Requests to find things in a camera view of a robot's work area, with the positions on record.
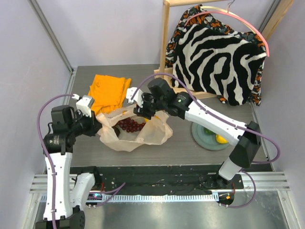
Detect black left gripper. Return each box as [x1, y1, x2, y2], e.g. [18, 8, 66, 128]
[68, 108, 102, 136]

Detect banana print plastic bag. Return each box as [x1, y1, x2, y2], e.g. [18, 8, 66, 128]
[97, 105, 173, 152]

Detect green fake fruit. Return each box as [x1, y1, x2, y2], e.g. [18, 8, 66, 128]
[203, 128, 214, 135]

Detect yellow fake lemon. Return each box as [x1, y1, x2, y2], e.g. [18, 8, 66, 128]
[215, 135, 228, 144]

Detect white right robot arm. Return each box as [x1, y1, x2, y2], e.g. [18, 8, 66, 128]
[126, 78, 261, 188]

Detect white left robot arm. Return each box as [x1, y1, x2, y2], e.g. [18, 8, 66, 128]
[35, 109, 102, 229]

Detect red fake grapes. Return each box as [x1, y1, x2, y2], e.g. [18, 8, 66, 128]
[117, 118, 146, 133]

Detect dark fake fruit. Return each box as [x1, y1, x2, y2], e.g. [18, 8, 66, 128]
[112, 126, 121, 137]

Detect folded orange cloth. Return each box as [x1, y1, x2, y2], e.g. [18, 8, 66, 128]
[88, 74, 132, 116]

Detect wooden clothes rack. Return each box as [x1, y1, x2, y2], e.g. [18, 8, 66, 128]
[153, 0, 296, 101]

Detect grey round plate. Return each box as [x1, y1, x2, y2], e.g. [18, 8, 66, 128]
[191, 123, 229, 151]

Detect zebra print garment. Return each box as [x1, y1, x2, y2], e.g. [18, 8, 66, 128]
[171, 24, 266, 106]

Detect orange patterned garment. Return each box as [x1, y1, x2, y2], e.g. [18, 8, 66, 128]
[165, 4, 269, 105]

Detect pink clothes hanger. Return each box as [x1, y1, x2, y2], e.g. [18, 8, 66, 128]
[183, 10, 270, 57]

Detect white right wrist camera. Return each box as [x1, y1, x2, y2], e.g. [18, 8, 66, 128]
[125, 87, 143, 107]

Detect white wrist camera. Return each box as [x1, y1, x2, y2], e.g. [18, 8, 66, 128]
[72, 94, 95, 117]
[125, 87, 143, 107]

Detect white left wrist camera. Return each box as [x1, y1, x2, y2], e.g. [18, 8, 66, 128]
[72, 94, 95, 117]

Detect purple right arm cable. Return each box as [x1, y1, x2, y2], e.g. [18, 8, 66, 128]
[130, 73, 281, 208]

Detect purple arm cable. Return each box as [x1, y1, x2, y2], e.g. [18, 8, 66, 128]
[37, 93, 126, 229]
[130, 73, 281, 208]

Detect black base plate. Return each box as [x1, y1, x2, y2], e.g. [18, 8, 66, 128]
[73, 173, 244, 191]

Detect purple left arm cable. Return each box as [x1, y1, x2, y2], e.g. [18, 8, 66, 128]
[37, 93, 126, 229]

